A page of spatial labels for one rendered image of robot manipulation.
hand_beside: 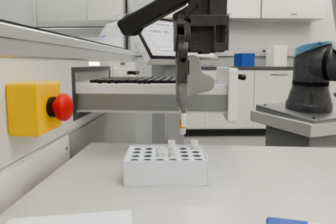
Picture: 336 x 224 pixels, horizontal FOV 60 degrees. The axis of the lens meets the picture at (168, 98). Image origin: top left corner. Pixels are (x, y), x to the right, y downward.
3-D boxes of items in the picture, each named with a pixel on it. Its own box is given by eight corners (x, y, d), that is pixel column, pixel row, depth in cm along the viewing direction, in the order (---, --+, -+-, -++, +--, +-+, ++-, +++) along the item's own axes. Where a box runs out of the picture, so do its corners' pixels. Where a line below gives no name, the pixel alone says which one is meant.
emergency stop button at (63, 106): (76, 118, 44) (75, 91, 43) (65, 123, 40) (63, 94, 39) (57, 118, 44) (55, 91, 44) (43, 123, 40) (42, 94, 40)
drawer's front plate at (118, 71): (135, 92, 121) (135, 65, 120) (118, 101, 92) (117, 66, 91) (131, 92, 121) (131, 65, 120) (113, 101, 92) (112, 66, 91)
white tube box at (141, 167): (201, 165, 51) (201, 144, 50) (208, 185, 42) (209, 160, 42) (130, 166, 50) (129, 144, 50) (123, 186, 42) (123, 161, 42)
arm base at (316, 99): (307, 103, 112) (310, 77, 111) (343, 111, 98) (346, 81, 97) (276, 106, 107) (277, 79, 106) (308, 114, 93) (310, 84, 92)
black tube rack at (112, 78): (188, 99, 82) (188, 76, 81) (188, 109, 65) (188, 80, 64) (111, 99, 84) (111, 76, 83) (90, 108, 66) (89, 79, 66)
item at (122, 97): (216, 99, 86) (216, 78, 85) (226, 114, 60) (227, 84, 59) (83, 98, 89) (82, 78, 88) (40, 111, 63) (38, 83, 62)
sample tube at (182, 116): (186, 132, 49) (186, 105, 49) (186, 134, 48) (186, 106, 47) (178, 132, 49) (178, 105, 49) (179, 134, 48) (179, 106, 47)
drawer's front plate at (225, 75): (221, 103, 87) (222, 66, 86) (236, 123, 58) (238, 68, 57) (215, 103, 87) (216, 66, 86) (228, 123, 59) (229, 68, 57)
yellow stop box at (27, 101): (66, 126, 46) (64, 80, 45) (43, 137, 39) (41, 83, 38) (35, 125, 46) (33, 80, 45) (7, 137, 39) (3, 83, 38)
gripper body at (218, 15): (228, 55, 43) (230, -30, 42) (171, 54, 43) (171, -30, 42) (219, 56, 51) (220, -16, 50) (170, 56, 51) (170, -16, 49)
